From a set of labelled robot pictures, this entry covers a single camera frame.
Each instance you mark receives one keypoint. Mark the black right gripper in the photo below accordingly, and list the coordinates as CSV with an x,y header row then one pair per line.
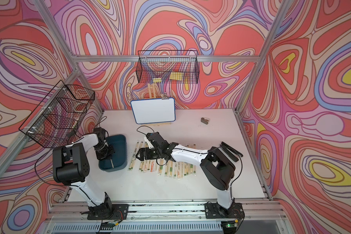
x,y
141,151

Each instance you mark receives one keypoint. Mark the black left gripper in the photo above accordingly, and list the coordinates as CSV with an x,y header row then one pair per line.
x,y
108,156

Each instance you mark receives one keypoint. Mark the teal plastic storage box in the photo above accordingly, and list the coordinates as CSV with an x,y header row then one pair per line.
x,y
119,157

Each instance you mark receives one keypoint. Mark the panda print chopsticks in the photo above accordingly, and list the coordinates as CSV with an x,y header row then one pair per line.
x,y
193,167

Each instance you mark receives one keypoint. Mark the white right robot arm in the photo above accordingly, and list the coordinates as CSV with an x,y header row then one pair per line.
x,y
218,169

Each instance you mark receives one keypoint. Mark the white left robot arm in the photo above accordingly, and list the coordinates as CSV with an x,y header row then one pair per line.
x,y
71,168

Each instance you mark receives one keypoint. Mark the blue framed whiteboard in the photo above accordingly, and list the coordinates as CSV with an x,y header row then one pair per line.
x,y
153,110

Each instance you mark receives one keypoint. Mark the olive and white stapler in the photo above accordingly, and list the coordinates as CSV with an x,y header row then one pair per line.
x,y
205,121

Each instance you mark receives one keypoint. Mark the wooden whiteboard easel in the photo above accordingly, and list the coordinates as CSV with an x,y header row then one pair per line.
x,y
151,90

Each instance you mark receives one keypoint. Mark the yellow sticky note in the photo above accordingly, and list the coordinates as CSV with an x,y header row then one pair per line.
x,y
176,76

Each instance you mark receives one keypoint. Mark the green circuit board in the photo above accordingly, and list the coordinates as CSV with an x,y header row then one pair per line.
x,y
107,226

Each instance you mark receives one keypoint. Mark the black wire basket left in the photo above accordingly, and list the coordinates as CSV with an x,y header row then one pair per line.
x,y
57,118

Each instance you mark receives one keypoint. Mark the black wire basket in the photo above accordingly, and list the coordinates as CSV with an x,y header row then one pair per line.
x,y
155,66
57,118

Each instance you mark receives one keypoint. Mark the black wire basket back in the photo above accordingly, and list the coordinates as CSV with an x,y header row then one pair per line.
x,y
155,66

